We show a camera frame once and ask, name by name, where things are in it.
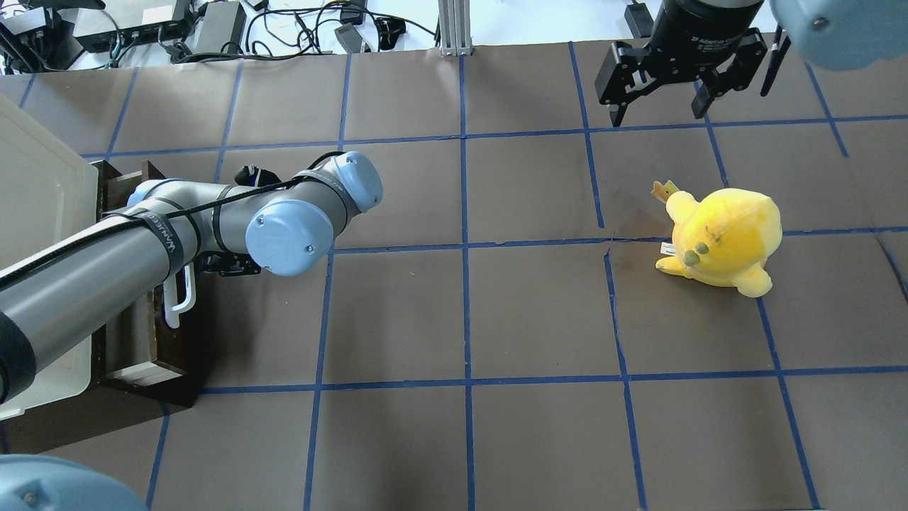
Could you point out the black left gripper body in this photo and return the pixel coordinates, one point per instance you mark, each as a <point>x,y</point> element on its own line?
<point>228,264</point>

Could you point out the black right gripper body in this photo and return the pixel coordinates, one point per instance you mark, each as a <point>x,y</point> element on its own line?
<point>691,32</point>

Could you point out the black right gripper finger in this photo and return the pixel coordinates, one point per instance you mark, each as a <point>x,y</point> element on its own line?
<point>624,76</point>
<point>738,75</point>

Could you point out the white plastic drawer handle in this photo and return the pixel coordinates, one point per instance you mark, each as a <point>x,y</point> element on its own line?
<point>179,295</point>

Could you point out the dark wooden drawer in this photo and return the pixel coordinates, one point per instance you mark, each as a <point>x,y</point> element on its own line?
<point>136,353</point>

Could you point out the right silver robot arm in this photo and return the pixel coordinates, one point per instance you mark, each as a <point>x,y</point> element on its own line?
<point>835,35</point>

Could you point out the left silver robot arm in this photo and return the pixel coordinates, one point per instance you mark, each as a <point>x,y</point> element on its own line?
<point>57,297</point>

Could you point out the yellow plush dinosaur toy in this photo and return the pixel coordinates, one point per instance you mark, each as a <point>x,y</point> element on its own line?
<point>723,240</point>

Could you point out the grey power brick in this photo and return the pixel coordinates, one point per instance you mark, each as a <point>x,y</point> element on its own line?
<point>221,28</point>

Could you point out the black power adapter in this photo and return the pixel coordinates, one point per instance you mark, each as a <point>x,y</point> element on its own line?
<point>350,40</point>

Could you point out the black electronics box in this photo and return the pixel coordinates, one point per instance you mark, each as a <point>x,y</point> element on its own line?
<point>128,22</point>

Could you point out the aluminium frame post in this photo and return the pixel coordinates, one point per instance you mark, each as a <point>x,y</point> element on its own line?
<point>454,31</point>

